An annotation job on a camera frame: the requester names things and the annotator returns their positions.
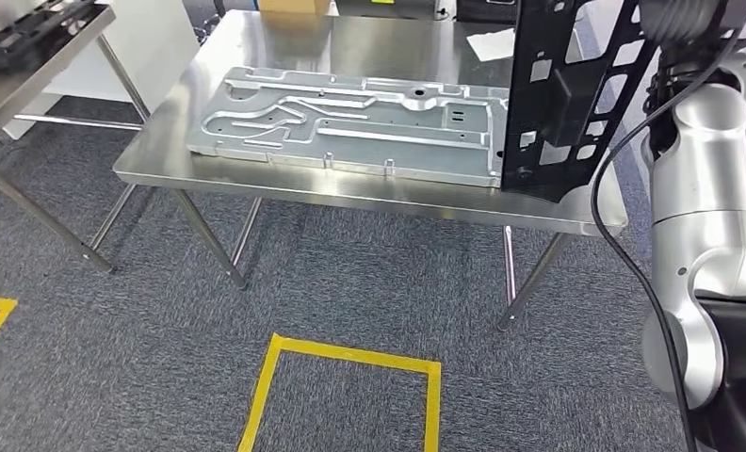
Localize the black camera cable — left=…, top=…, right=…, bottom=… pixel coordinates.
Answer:
left=591, top=27, right=699, bottom=452

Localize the black plastic plate frame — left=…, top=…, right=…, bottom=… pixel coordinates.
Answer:
left=500, top=0, right=661, bottom=204

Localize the stainless steel table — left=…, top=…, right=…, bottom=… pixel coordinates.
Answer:
left=0, top=0, right=153, bottom=276
left=111, top=8, right=630, bottom=331

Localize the white cabinet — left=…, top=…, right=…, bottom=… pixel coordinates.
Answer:
left=1, top=0, right=201, bottom=141

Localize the cardboard box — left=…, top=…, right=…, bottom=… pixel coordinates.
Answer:
left=259, top=0, right=333, bottom=17

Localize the stamped sheet metal panel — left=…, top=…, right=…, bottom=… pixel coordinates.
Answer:
left=186, top=65, right=511, bottom=188

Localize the white paper sheet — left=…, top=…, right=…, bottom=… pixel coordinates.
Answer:
left=466, top=27, right=518, bottom=64

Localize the black plastic part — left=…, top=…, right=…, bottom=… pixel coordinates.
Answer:
left=0, top=0, right=100, bottom=76

